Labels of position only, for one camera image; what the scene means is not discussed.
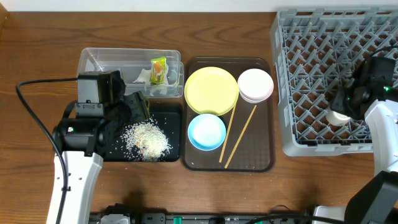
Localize rice and nut leftovers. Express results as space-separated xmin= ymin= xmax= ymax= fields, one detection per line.
xmin=120 ymin=118 xmax=173 ymax=162

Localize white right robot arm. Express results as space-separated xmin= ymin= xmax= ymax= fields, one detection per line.
xmin=313 ymin=57 xmax=397 ymax=223

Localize wooden chopstick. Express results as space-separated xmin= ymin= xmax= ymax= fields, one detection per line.
xmin=219 ymin=105 xmax=236 ymax=163
xmin=224 ymin=105 xmax=257 ymax=169

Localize right wooden chopstick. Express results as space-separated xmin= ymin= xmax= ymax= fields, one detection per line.
xmin=224 ymin=105 xmax=257 ymax=169

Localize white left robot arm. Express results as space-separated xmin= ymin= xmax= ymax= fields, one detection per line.
xmin=46 ymin=70 xmax=150 ymax=223

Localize brown serving tray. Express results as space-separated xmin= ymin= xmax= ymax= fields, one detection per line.
xmin=181 ymin=56 xmax=276 ymax=172

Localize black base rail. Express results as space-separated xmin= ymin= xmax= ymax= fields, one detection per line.
xmin=88 ymin=203 xmax=346 ymax=224

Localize light blue bowl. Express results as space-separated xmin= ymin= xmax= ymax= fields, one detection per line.
xmin=187 ymin=114 xmax=226 ymax=151

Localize green snack wrapper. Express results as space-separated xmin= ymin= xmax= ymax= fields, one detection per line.
xmin=150 ymin=57 xmax=167 ymax=85

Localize clear plastic bin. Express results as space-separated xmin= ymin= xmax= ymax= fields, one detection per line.
xmin=77 ymin=47 xmax=184 ymax=98

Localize crumpled white tissue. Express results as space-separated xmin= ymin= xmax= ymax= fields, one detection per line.
xmin=133 ymin=68 xmax=180 ymax=98

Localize black rectangular tray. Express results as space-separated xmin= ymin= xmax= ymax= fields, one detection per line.
xmin=104 ymin=104 xmax=182 ymax=162

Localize left wooden chopstick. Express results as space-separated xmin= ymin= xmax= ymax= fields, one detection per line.
xmin=219 ymin=105 xmax=236 ymax=163

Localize yellow round plate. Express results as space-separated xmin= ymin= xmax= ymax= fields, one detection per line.
xmin=184 ymin=67 xmax=239 ymax=116

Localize white cup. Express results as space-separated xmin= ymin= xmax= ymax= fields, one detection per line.
xmin=325 ymin=107 xmax=351 ymax=126

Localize pink round plate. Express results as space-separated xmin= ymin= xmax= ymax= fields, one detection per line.
xmin=238 ymin=68 xmax=274 ymax=104

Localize grey dishwasher rack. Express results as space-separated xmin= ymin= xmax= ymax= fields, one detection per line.
xmin=271 ymin=7 xmax=397 ymax=156

